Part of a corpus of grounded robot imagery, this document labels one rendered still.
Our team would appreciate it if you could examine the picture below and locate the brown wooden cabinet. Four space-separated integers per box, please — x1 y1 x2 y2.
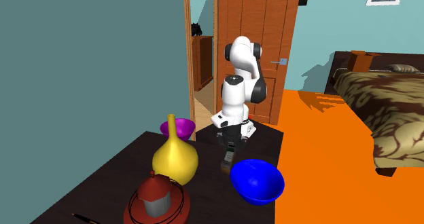
191 35 215 92

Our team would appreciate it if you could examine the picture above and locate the brown wooden door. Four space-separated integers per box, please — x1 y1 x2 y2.
213 0 302 126

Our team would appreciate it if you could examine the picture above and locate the bed with patterned brown cover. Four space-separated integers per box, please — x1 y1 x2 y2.
323 50 424 178

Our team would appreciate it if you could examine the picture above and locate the black pen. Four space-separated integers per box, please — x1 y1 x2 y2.
71 212 101 224

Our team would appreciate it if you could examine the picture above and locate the purple bowl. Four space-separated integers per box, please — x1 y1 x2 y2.
160 117 196 143

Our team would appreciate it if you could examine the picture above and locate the yellow long-necked vase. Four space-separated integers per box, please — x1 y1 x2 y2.
152 113 200 187

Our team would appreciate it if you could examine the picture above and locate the brown nightstand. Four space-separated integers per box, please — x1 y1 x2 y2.
347 50 382 73

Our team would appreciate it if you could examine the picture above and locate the blue bowl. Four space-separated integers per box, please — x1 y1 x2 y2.
229 159 285 206

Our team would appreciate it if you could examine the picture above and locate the grey remote control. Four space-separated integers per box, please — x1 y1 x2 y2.
220 143 237 175

